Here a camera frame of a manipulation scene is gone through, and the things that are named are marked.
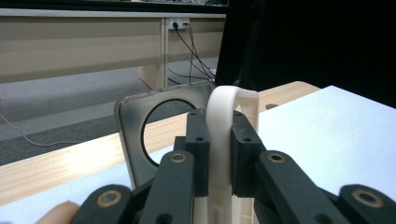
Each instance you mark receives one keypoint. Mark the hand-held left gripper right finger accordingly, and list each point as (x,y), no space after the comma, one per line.
(246,158)

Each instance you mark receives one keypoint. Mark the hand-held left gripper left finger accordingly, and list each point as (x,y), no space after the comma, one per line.
(199,149)

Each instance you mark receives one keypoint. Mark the white storage box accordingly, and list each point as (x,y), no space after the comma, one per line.
(219,124)

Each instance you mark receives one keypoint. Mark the clear grey phone case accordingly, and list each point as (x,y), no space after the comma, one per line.
(130,115)

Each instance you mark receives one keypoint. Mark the white power socket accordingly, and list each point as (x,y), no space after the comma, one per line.
(179,23)

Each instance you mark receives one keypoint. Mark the black curtain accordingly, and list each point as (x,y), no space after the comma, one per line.
(311,46)

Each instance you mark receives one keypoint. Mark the wooden table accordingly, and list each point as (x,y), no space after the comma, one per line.
(62,161)

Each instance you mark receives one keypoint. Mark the beige desk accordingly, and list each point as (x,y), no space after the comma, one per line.
(77,46)

